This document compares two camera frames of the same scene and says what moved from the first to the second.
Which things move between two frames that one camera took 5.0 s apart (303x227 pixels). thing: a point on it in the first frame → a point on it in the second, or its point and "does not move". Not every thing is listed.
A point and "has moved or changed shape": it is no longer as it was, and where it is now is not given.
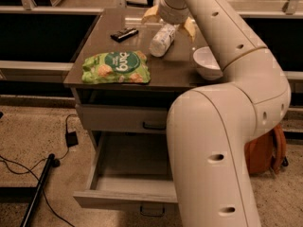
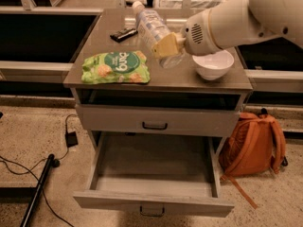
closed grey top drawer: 132,118 does not move
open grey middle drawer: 132,169 does not move
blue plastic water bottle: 163,39 has moved or changed shape
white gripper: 173,15 → 196,38
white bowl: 205,63 does not move
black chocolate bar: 124,34 does not move
